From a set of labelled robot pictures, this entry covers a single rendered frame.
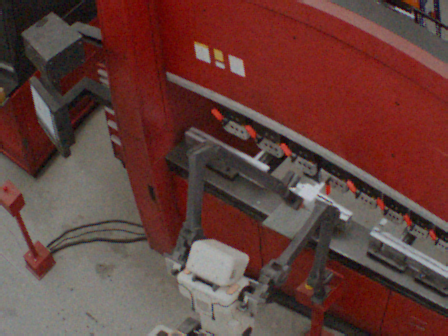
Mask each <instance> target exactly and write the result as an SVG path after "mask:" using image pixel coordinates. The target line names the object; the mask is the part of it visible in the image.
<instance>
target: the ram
mask: <svg viewBox="0 0 448 336"><path fill-rule="evenodd" d="M155 1H156V2H155V3H156V10H157V16H158V23H159V29H160V37H161V43H162V47H163V49H162V51H163V55H164V62H165V66H166V68H165V70H166V72H168V73H170V74H173V75H175V76H177V77H181V78H182V79H184V80H186V81H190V82H193V83H195V84H197V85H199V86H200V87H201V86H202V87H204V88H206V89H208V90H210V91H212V92H214V93H216V94H218V95H222V96H224V97H226V98H228V99H230V100H232V101H234V102H236V103H238V104H240V105H242V106H244V107H246V108H249V109H251V110H253V111H255V112H257V113H259V114H261V115H263V116H265V117H267V118H269V119H271V120H273V121H275V122H277V123H279V124H281V125H283V126H285V127H286V128H288V129H290V130H292V131H294V132H296V133H297V134H298V135H300V136H302V137H303V138H306V139H308V140H310V141H312V142H313V143H315V144H317V145H319V146H321V147H322V148H324V149H326V150H328V151H329V152H331V153H333V154H334V155H336V156H338V157H339V158H341V159H342V160H344V161H347V162H349V163H350V164H352V165H354V166H356V167H357V168H359V169H360V170H362V171H363V172H365V173H368V174H369V175H371V176H372V177H373V178H375V179H376V180H379V181H380V182H382V183H383V184H384V185H387V186H388V187H390V188H391V189H392V190H395V191H397V192H398V193H400V194H402V195H403V196H404V197H406V198H408V199H409V200H411V201H412V202H414V203H416V204H417V205H419V206H420V207H421V208H424V209H425V210H427V211H429V212H431V213H432V214H434V215H435V216H437V217H438V218H440V219H441V220H443V221H444V222H446V223H448V103H447V102H446V101H444V100H443V99H441V98H439V97H438V96H436V95H435V94H433V93H431V92H430V91H428V90H427V89H425V88H424V87H422V86H421V85H419V84H418V83H416V82H415V81H413V80H411V79H410V78H408V77H407V76H405V75H403V74H401V73H400V72H398V71H397V70H395V69H393V68H391V67H390V66H388V65H386V64H384V63H382V62H381V61H379V60H377V59H375V58H374V57H371V56H370V55H368V54H366V53H364V52H362V51H360V50H358V49H357V48H355V47H353V46H351V45H349V44H348V43H346V42H344V41H342V40H340V39H338V38H336V37H334V36H332V35H330V34H327V33H325V32H323V31H321V30H318V29H316V28H314V27H311V26H309V25H307V24H305V23H302V22H300V21H298V20H295V19H294V18H291V17H288V16H285V15H282V14H281V13H278V12H276V11H273V10H269V9H267V8H265V7H262V6H258V5H256V4H253V3H249V2H247V1H245V0H155ZM194 41H195V42H197V43H199V44H203V45H205V46H207V47H208V52H209V57H210V62H211V63H209V62H207V61H205V60H200V59H198V58H197V53H196V49H195V45H194ZM214 49H216V50H219V51H221V52H222V56H223V61H220V60H218V59H215V52H214ZM228 54H230V55H232V56H233V57H236V58H238V59H242V60H243V65H244V72H245V78H244V77H242V76H241V75H239V74H236V73H234V72H232V71H231V67H230V61H229V55H228ZM215 60H216V61H218V62H220V63H224V68H225V69H223V68H221V67H219V66H217V65H216V63H215ZM167 78H168V79H167V80H168V81H172V82H174V83H176V84H177V85H181V86H183V87H185V88H187V89H189V90H193V91H194V92H196V93H198V94H200V95H202V96H204V97H208V98H210V99H212V100H214V101H216V102H218V103H220V104H222V105H224V106H226V107H228V108H230V109H232V110H234V111H236V112H238V113H240V114H242V115H244V116H246V117H248V118H250V119H252V120H254V121H256V122H258V123H260V124H262V125H264V126H266V127H268V128H270V129H272V130H274V131H276V132H278V133H280V134H282V135H284V136H286V137H288V138H290V139H292V140H293V141H295V142H297V143H300V144H302V145H304V146H306V147H307V148H309V149H311V150H313V151H315V152H316V153H318V154H320V155H322V156H323V157H325V158H327V159H328V160H330V161H332V162H334V163H335V164H337V165H338V166H340V167H342V168H343V169H345V170H346V171H348V172H350V173H351V174H354V175H356V176H357V177H359V178H360V179H362V180H363V181H365V182H368V183H369V184H370V185H372V186H373V187H375V188H377V189H379V190H380V191H381V192H383V193H385V194H387V195H388V196H389V197H390V196H391V197H392V198H393V199H394V200H397V201H398V202H399V203H402V204H403V205H404V206H407V207H408V208H409V209H411V210H412V211H415V212H416V213H417V214H419V215H420V216H423V217H424V218H426V219H427V220H429V221H430V222H432V223H433V224H435V225H436V226H438V227H440V228H441V229H443V230H445V231H446V232H448V228H447V227H445V226H444V225H442V224H440V223H439V222H437V221H436V220H433V219H432V218H430V217H429V216H427V215H426V214H424V213H423V212H421V211H420V210H417V209H416V208H415V207H413V206H412V205H409V204H408V203H407V202H404V201H403V200H402V199H401V198H398V197H397V196H396V195H393V194H391V193H390V192H389V191H386V190H385V189H384V188H382V187H379V186H378V185H377V184H375V183H374V182H373V181H370V180H368V179H367V178H365V177H364V176H363V175H361V174H360V173H359V174H358V173H357V172H355V171H353V170H352V169H350V168H349V167H347V166H346V165H344V164H342V163H341V162H339V161H338V160H336V159H334V158H331V157H329V156H328V155H326V154H324V153H322V152H321V151H318V150H316V149H315V148H313V147H311V146H309V145H308V144H307V143H305V142H304V141H302V140H300V139H298V138H296V137H294V136H292V135H290V134H289V133H287V132H285V131H283V130H281V129H279V128H277V127H275V126H273V125H271V124H269V123H267V122H265V121H263V120H261V119H259V118H257V117H255V116H253V115H251V114H249V113H247V112H245V111H243V110H241V109H239V108H237V107H235V106H233V105H231V104H229V103H227V102H224V101H222V100H220V99H218V98H216V97H214V96H210V95H208V94H206V93H204V92H202V91H200V90H198V89H196V88H193V87H191V86H189V85H187V84H185V83H181V82H179V81H178V80H176V79H172V78H170V77H169V76H167Z"/></svg>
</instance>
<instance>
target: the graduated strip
mask: <svg viewBox="0 0 448 336"><path fill-rule="evenodd" d="M166 75H167V76H169V77H170V78H172V79H176V80H178V81H179V82H181V83H185V84H187V85H189V86H191V87H193V88H196V89H198V90H200V91H202V92H204V93H206V94H208V95H210V96H214V97H216V98H218V99H220V100H222V101H224V102H227V103H229V104H231V105H233V106H235V107H237V108H239V109H241V110H243V111H245V112H247V113H249V114H251V115H253V116H255V117H257V118H259V119H261V120H263V121H265V122H267V123H269V124H271V125H273V126H275V127H277V128H279V129H281V130H283V131H285V132H287V133H289V134H290V135H292V136H294V137H296V138H298V139H300V140H302V141H304V142H305V143H307V144H308V145H309V146H311V147H313V148H315V149H316V150H318V151H321V152H322V153H324V154H326V155H328V156H329V157H331V158H334V159H336V160H338V161H339V162H341V163H342V164H344V165H346V166H347V167H349V168H350V169H352V170H353V171H355V172H357V173H358V174H359V173H360V174H361V175H363V176H364V177H365V178H367V179H368V180H370V181H373V182H374V183H375V184H377V185H378V186H379V187H382V188H384V189H385V190H386V191H389V192H390V193H391V194H393V195H396V196H397V197H398V198H401V199H402V200H403V201H404V202H407V203H408V204H409V205H412V206H413V207H415V208H416V209H417V210H420V211H421V212H423V213H424V214H426V215H427V216H429V217H430V218H432V219H433V220H436V221H437V222H439V223H440V224H442V225H444V226H445V227H447V228H448V223H446V222H444V221H443V220H441V219H440V218H438V217H437V216H435V215H434V214H432V213H431V212H429V211H427V210H425V209H424V208H421V207H420V206H419V205H417V204H416V203H414V202H412V201H411V200H409V199H408V198H406V197H404V196H403V195H402V194H400V193H398V192H397V191H395V190H392V189H391V188H390V187H388V186H387V185H384V184H383V183H382V182H380V181H379V180H376V179H375V178H373V177H372V176H371V175H369V174H368V173H365V172H363V171H362V170H360V169H359V168H357V167H356V166H354V165H352V164H350V163H349V162H347V161H344V160H342V159H341V158H339V157H338V156H336V155H334V154H333V153H331V152H329V151H328V150H326V149H324V148H322V147H321V146H319V145H317V144H315V143H313V142H312V141H310V140H308V139H306V138H303V137H302V136H300V135H298V134H297V133H296V132H294V131H292V130H290V129H288V128H286V127H285V126H283V125H281V124H279V123H277V122H275V121H273V120H271V119H269V118H267V117H265V116H263V115H261V114H259V113H257V112H255V111H253V110H251V109H249V108H246V107H244V106H242V105H240V104H238V103H236V102H234V101H232V100H230V99H228V98H226V97H224V96H222V95H218V94H216V93H214V92H212V91H210V90H208V89H206V88H204V87H202V86H201V87H200V86H199V85H197V84H195V83H193V82H190V81H186V80H184V79H182V78H181V77H177V76H175V75H173V74H170V73H168V72H166Z"/></svg>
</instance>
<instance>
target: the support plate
mask: <svg viewBox="0 0 448 336"><path fill-rule="evenodd" d="M316 199H318V198H316V197H314V198H313V199H312V201H311V202H310V203H309V204H308V205H307V206H306V207H305V208H306V209H308V210H309V211H310V212H309V211H308V210H306V209H304V208H303V207H302V208H301V209H299V211H297V210H295V209H293V208H292V209H291V208H290V207H288V206H287V205H286V204H283V203H282V204H281V205H280V206H279V207H278V208H277V209H276V210H275V211H274V212H273V213H272V214H271V215H270V216H269V217H268V218H267V219H266V220H265V221H264V222H263V225H265V226H267V227H268V228H269V227H270V228H272V229H273V230H275V231H276V232H278V233H280V234H283V235H284V236H286V237H288V238H289V239H291V240H292V239H293V238H294V237H295V236H296V235H297V233H298V232H299V230H300V229H301V227H302V226H303V225H304V223H305V222H306V220H307V219H308V217H309V216H310V214H311V212H312V211H313V209H314V207H315V204H314V202H315V200H316Z"/></svg>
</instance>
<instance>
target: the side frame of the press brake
mask: <svg viewBox="0 0 448 336"><path fill-rule="evenodd" d="M96 1H97V7H98V9H97V10H98V14H99V15H98V16H99V23H100V31H101V35H102V36H101V38H102V42H103V44H102V45H103V50H104V59H105V64H106V69H107V71H106V72H107V75H108V76H107V77H108V83H109V86H110V87H109V90H110V92H111V93H110V96H111V98H112V100H111V102H112V104H113V110H114V114H115V115H114V116H115V120H116V126H117V130H118V137H119V139H120V143H121V150H122V153H123V156H124V160H125V167H126V170H127V174H128V177H129V181H130V184H131V187H132V190H133V194H134V198H135V201H136V205H137V208H138V212H139V215H140V218H141V221H142V225H143V228H144V232H145V235H146V238H147V242H148V244H149V246H150V248H151V249H152V250H154V251H156V252H158V253H159V254H161V255H162V256H163V255H164V253H168V254H171V251H172V249H174V248H175V246H176V244H177V242H176V241H177V240H178V238H179V236H180V232H179V231H180V229H182V228H183V226H182V222H181V218H180V213H179V209H178V204H177V200H176V196H175V191H174V187H173V183H172V178H171V174H170V169H169V164H168V163H166V160H165V156H166V155H167V154H169V153H170V152H171V151H172V150H173V149H174V148H175V147H176V146H178V145H179V144H180V143H181V142H182V141H183V140H184V139H186V136H185V133H186V132H187V131H189V130H190V129H191V128H192V127H194V128H195V129H197V130H199V131H200V130H201V131H203V132H205V133H207V134H209V135H211V136H213V137H215V138H216V139H218V140H220V141H222V143H224V144H226V145H228V146H230V147H232V148H234V149H235V150H237V151H239V152H241V153H243V154H245V155H247V156H249V157H252V158H255V157H256V156H257V155H259V154H260V153H261V152H262V151H263V149H261V148H259V146H258V145H256V143H255V139H253V138H252V137H251V138H250V139H249V138H248V139H247V140H242V138H241V137H239V136H237V135H235V134H233V133H231V132H229V131H227V130H226V129H225V128H224V127H223V126H222V121H221V120H219V119H218V118H216V117H215V116H214V115H213V113H212V110H213V109H216V110H217V111H218V112H219V113H220V115H221V109H220V103H218V102H216V101H214V100H212V99H210V98H208V97H204V96H202V95H200V94H198V93H196V92H194V91H193V90H189V89H187V88H185V87H183V86H181V85H177V84H176V83H174V82H172V81H168V80H167V79H168V78H167V75H166V70H165V68H166V66H165V62H164V55H163V51H162V49H163V47H162V43H161V37H160V29H159V23H158V16H157V10H156V3H155V2H156V1H155V0H96Z"/></svg>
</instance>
